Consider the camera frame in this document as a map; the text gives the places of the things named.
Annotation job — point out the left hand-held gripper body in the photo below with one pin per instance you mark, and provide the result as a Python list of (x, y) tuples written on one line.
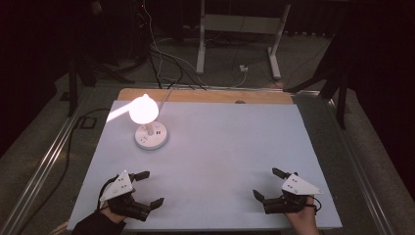
[(119, 187)]

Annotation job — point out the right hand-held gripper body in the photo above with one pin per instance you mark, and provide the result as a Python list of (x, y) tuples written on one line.
[(298, 186)]

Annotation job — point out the white desk lamp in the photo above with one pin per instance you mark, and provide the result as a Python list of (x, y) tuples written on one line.
[(147, 139)]

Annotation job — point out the person's left hand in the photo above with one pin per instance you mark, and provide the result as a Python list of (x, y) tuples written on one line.
[(112, 217)]

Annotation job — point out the person's right hand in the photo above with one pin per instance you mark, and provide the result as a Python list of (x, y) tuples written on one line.
[(305, 222)]

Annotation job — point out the light grey table mat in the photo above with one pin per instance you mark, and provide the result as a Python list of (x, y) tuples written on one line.
[(228, 156)]

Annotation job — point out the black floor socket plate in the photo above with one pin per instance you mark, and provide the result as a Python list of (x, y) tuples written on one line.
[(86, 122)]

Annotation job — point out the black stand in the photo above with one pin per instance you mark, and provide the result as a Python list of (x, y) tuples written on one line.
[(342, 104)]

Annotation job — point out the white power adapter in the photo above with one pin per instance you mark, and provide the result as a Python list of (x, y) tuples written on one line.
[(243, 68)]

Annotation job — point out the aluminium floor rail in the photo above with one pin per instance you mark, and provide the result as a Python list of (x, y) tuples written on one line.
[(42, 169), (359, 173)]

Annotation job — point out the white metal table frame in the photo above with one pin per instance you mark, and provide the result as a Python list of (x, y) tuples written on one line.
[(200, 49)]

